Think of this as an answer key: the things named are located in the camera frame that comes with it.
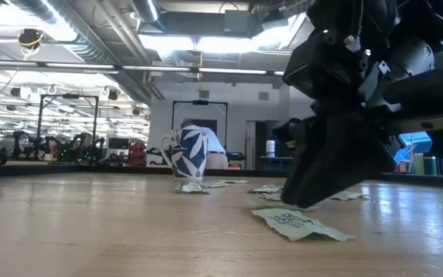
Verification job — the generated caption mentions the black aluminium table frame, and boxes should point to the black aluminium table frame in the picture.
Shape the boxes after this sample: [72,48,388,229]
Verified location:
[0,163,443,190]

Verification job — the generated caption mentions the long ceiling light bar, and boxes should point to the long ceiling light bar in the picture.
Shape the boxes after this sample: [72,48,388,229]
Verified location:
[0,58,286,77]

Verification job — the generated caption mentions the black background robot arms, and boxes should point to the black background robot arms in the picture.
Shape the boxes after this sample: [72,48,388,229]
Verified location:
[12,129,67,161]

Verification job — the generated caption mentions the black metal frame rig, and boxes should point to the black metal frame rig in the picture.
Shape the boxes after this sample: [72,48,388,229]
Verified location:
[172,100,229,169]
[35,93,100,165]

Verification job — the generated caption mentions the black ceiling dome device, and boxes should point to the black ceiling dome device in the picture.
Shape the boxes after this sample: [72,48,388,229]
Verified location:
[17,28,46,51]

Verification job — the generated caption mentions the black cabinet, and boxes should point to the black cabinet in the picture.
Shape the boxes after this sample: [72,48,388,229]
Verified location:
[255,119,284,171]

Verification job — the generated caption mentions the light green cup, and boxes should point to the light green cup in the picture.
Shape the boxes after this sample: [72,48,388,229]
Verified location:
[413,152,425,176]

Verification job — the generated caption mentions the person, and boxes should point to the person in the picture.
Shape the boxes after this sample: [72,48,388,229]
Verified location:
[180,119,231,171]

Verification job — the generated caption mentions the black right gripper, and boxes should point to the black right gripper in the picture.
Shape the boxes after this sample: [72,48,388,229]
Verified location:
[281,0,404,209]

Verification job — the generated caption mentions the silvery sweetener packet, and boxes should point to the silvery sweetener packet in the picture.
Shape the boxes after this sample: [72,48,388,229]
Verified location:
[175,182,210,195]

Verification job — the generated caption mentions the grey ceiling box unit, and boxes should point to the grey ceiling box unit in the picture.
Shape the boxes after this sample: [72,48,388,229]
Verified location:
[223,8,254,34]

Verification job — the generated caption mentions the blue white leaf mug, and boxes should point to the blue white leaf mug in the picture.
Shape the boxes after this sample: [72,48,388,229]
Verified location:
[159,128,210,180]

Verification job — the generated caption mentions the silver ventilation duct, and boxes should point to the silver ventilation duct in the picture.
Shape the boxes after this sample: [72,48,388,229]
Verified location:
[13,0,157,66]

